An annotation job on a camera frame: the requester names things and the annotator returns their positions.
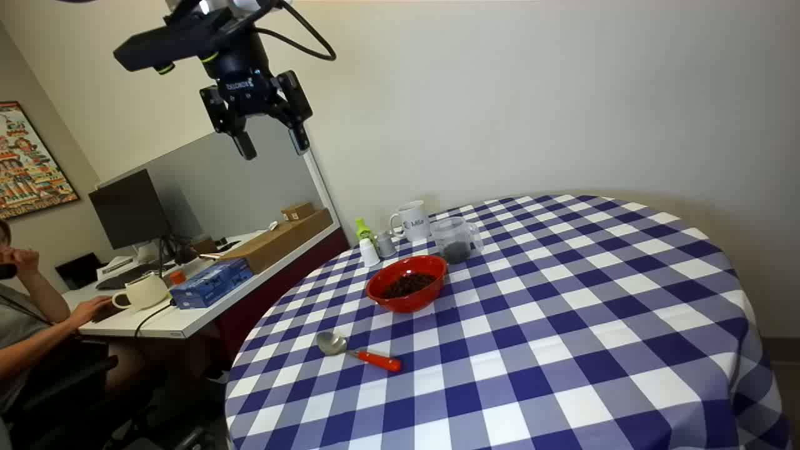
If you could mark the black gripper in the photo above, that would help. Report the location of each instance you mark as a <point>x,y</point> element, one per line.
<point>278,95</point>

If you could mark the red plastic bowl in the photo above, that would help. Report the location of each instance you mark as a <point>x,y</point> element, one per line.
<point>407,282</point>

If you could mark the metal spoon red handle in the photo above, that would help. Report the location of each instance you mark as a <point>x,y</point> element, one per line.
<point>337,345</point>

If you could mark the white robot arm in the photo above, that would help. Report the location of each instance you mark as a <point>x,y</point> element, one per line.
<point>242,54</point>

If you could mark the grey desk partition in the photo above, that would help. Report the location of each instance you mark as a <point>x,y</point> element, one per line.
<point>210,190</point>

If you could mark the cardboard box on desk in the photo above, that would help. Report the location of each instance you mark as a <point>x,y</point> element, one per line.
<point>298,222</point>

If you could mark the green bottle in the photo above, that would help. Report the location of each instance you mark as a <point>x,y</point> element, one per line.
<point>365,242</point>

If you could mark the blue box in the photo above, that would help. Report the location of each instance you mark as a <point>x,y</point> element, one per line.
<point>210,282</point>

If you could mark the black computer monitor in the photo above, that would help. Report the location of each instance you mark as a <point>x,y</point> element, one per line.
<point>130,210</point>

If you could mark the clear glass cup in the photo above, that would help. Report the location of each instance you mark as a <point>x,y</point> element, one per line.
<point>410,220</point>

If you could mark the white mug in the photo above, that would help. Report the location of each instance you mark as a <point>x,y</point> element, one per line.
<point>141,294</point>

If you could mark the white office desk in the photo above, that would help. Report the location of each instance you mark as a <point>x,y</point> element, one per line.
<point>230,290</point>

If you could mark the seated person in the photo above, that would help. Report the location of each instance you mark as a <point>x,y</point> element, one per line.
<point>41,336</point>

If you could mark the black office chair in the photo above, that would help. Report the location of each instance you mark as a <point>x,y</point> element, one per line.
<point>101,396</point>

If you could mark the blue white checkered tablecloth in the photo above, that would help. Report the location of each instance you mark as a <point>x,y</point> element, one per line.
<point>585,324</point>

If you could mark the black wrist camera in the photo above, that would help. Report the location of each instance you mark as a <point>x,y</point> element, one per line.
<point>175,40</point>

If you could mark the framed wall picture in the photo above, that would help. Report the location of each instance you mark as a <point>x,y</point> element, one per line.
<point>30,177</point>

